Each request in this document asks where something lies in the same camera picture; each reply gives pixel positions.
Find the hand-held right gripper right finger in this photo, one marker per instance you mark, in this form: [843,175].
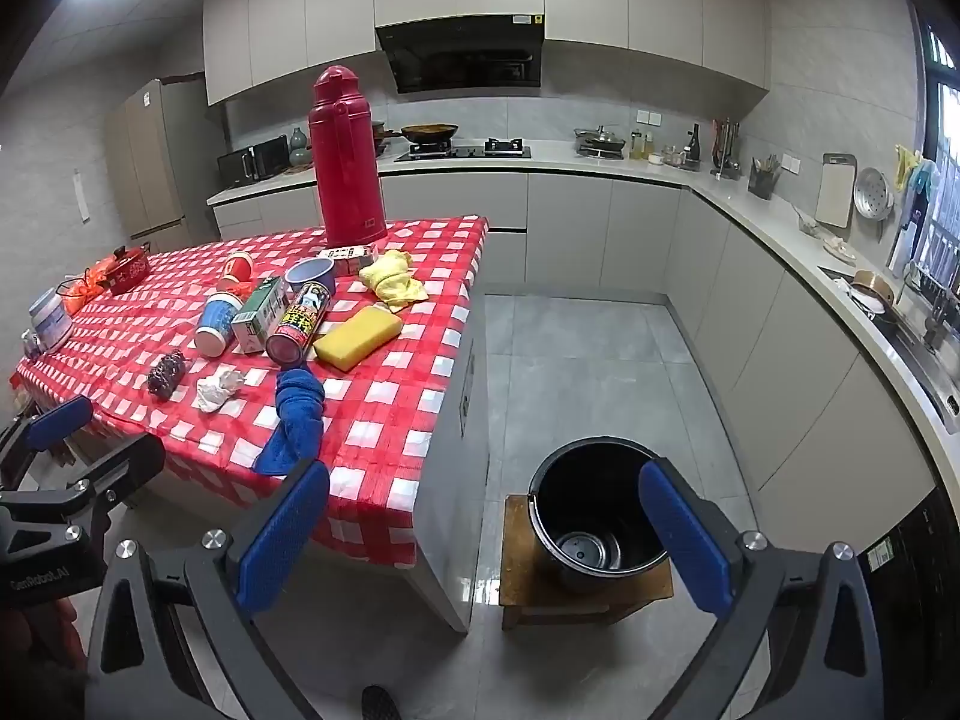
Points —
[682,532]

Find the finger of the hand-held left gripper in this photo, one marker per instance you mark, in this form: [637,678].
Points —
[60,420]
[127,465]

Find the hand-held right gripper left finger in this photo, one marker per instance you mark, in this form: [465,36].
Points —
[285,532]

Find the dark plastic wrapper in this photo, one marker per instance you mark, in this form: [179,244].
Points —
[166,375]

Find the black bucket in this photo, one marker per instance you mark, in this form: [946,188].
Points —
[585,487]

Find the white tissue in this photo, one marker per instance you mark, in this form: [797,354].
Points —
[217,390]

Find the blue cloth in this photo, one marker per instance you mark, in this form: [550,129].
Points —
[296,412]

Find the blue white paper cup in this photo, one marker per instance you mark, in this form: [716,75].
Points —
[217,322]

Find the green drink carton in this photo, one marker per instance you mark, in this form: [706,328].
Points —
[255,315]

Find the orange plastic bag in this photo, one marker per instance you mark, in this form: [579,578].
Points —
[227,290]

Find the yellow sponge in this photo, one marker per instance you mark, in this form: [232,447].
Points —
[356,337]

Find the red black spray can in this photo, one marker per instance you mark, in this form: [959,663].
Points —
[300,322]

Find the red paper cup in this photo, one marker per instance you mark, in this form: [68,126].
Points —
[238,270]

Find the purple bowl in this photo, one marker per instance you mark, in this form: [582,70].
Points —
[307,270]

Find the yellow cloth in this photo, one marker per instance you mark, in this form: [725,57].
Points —
[394,281]

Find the white red milk carton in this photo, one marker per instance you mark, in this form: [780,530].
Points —
[345,259]

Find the white blue tub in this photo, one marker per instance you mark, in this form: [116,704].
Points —
[51,319]

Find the orange net bag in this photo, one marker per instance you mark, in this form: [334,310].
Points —
[82,292]

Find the red checkered tablecloth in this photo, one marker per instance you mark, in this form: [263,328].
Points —
[375,405]

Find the small red pot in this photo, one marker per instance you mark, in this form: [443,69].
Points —
[127,270]

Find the grey kitchen island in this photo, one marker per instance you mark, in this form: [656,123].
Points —
[450,502]

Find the wooden stool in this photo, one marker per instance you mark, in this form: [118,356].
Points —
[517,577]

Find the black shoe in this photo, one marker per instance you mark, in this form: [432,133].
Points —
[381,705]

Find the black built-in oven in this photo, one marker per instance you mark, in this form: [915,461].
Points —
[915,577]

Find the beige refrigerator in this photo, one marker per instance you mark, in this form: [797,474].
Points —
[157,157]

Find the steel sink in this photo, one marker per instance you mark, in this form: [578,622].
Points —
[907,345]

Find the copper pot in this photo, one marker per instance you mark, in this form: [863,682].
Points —
[874,285]

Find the black microwave oven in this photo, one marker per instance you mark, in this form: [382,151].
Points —
[251,161]

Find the white dish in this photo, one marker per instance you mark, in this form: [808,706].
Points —
[838,249]

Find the steel faucet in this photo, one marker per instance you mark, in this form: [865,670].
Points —
[937,319]

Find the green ceramic vase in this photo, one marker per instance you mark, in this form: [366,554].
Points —
[300,154]

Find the black utensil holder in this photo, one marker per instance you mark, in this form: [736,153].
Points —
[761,184]

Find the beige cutting board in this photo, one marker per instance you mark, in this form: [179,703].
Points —
[835,195]

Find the red thermos flask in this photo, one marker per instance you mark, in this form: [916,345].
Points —
[345,165]

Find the steel condiment tray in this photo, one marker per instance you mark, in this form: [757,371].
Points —
[675,157]

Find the kitchen utensil rack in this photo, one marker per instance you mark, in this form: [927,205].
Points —
[724,154]

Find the dark wine bottle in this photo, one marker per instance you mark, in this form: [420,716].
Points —
[695,146]

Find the yellow oil bottle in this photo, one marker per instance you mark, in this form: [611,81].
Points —
[635,146]
[646,146]

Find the round metal steamer tray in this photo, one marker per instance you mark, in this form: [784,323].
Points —
[874,195]

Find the steel pot with lid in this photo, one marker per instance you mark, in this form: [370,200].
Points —
[600,142]

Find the dark pot with lid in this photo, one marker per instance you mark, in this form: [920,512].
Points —
[384,141]

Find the black gas stove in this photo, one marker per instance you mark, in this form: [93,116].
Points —
[465,151]

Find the black wok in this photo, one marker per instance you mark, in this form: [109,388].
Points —
[429,133]

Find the blue hanging glove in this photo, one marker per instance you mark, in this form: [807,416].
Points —
[924,180]

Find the yellow hanging glove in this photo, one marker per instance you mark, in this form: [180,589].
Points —
[906,165]

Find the dark framed window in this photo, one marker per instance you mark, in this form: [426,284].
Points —
[945,127]

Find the black range hood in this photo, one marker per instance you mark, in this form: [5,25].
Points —
[457,52]

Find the white wall socket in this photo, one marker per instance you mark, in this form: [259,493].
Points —
[649,118]

